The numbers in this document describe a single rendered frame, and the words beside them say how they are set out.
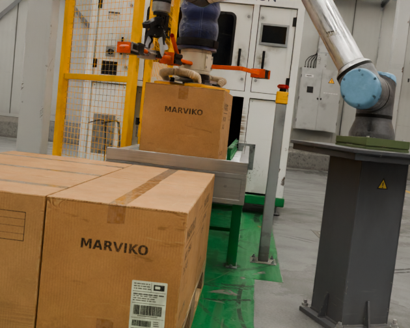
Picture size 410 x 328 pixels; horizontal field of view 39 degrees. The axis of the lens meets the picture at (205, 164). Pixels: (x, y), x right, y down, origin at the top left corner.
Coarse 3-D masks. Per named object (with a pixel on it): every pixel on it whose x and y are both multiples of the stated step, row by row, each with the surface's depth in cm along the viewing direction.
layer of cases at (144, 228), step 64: (0, 192) 162; (64, 192) 171; (128, 192) 185; (192, 192) 202; (0, 256) 163; (64, 256) 162; (128, 256) 161; (192, 256) 192; (0, 320) 165; (64, 320) 163; (128, 320) 162
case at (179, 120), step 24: (144, 96) 289; (168, 96) 288; (192, 96) 286; (216, 96) 285; (144, 120) 290; (168, 120) 288; (192, 120) 287; (216, 120) 286; (144, 144) 291; (168, 144) 289; (192, 144) 288; (216, 144) 287
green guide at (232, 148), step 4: (236, 140) 488; (232, 144) 398; (236, 144) 494; (228, 148) 355; (232, 148) 359; (236, 148) 495; (228, 152) 355; (232, 152) 397; (244, 152) 378; (228, 156) 356; (232, 156) 385
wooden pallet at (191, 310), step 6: (204, 264) 271; (204, 270) 277; (198, 282) 267; (198, 288) 267; (198, 294) 259; (192, 300) 213; (198, 300) 256; (192, 306) 218; (192, 312) 222; (186, 318) 195; (192, 318) 226; (186, 324) 215
